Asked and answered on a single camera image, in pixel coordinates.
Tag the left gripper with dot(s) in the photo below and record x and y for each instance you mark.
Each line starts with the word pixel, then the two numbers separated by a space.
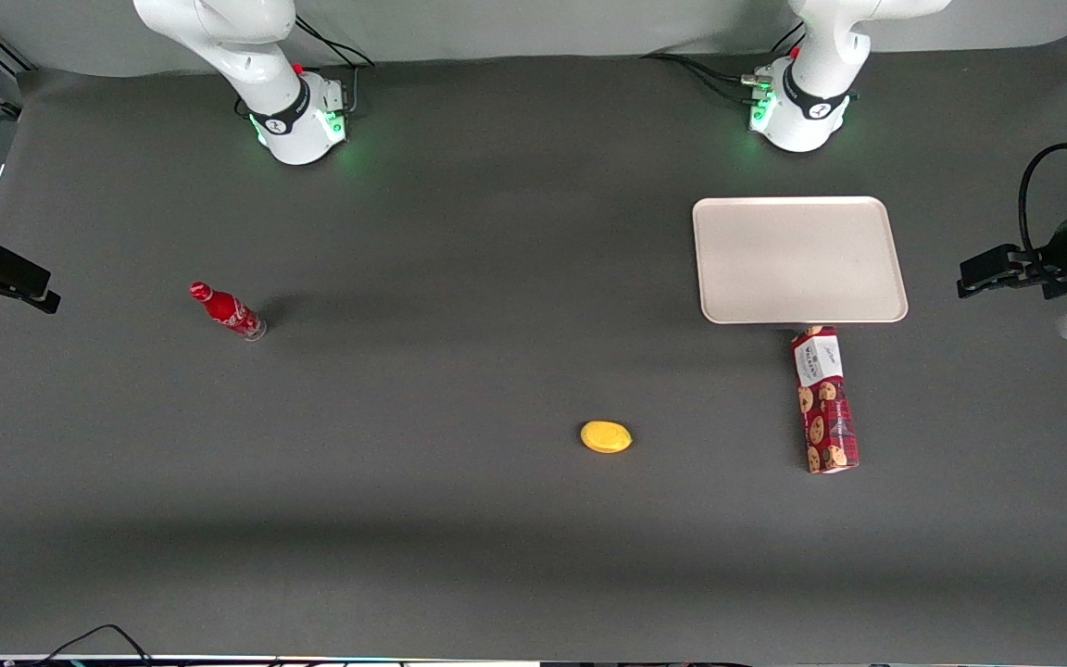
pixel 1055 265

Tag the red cookie box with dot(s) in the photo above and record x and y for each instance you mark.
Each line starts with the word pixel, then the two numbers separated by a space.
pixel 828 408

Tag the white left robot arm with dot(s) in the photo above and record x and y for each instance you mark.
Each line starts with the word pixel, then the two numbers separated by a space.
pixel 807 102

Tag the beige plastic tray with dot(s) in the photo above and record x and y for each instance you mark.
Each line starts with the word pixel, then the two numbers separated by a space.
pixel 797 259

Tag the red cola bottle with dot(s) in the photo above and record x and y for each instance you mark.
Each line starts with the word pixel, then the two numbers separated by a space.
pixel 226 310

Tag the yellow oval toy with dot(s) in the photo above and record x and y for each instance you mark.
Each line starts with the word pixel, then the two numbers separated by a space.
pixel 606 436

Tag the dark grey table mat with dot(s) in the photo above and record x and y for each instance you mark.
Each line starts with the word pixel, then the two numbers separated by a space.
pixel 459 371

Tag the light grey backdrop cloth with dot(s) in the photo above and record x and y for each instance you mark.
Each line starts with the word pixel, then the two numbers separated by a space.
pixel 533 28

